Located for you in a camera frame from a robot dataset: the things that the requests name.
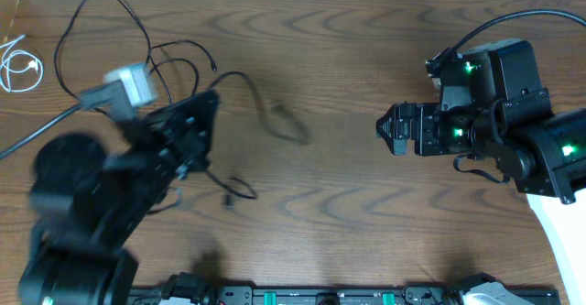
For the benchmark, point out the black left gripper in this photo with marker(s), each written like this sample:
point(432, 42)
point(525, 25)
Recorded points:
point(181, 131)

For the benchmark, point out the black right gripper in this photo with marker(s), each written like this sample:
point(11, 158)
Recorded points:
point(427, 114)

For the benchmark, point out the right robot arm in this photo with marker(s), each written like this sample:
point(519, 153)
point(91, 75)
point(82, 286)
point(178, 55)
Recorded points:
point(492, 105)

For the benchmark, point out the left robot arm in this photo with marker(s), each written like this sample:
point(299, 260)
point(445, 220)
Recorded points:
point(89, 202)

